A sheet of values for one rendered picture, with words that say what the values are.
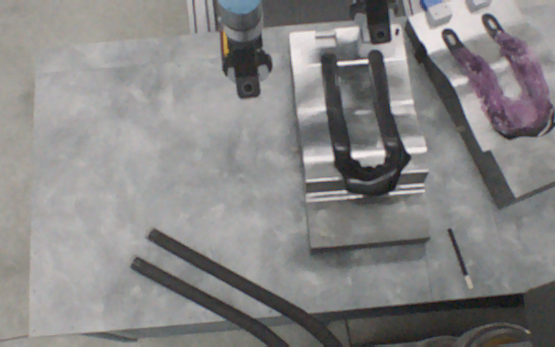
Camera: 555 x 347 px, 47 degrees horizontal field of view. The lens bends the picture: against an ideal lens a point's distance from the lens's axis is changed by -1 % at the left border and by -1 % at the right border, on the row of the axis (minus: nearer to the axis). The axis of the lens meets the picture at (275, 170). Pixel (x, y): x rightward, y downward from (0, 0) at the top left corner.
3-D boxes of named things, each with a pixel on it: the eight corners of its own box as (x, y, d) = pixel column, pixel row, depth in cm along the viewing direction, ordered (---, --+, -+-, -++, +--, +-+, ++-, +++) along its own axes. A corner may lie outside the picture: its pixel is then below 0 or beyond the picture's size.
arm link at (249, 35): (263, 29, 115) (218, 33, 115) (264, 42, 120) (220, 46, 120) (260, -6, 118) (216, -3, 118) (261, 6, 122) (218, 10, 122)
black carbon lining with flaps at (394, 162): (316, 58, 150) (319, 38, 141) (385, 52, 150) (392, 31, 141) (334, 203, 139) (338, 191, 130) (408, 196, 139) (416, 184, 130)
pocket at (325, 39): (312, 38, 153) (313, 30, 149) (335, 36, 153) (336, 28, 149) (315, 55, 152) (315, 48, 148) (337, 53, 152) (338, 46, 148)
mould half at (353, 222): (288, 50, 158) (289, 22, 145) (394, 42, 158) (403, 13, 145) (309, 253, 143) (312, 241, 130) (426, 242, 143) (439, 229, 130)
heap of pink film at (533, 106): (442, 51, 151) (450, 35, 143) (508, 27, 153) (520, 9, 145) (494, 148, 144) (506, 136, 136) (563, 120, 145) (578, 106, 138)
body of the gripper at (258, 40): (262, 32, 134) (260, 0, 122) (266, 69, 131) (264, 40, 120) (226, 35, 134) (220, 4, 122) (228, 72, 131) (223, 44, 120)
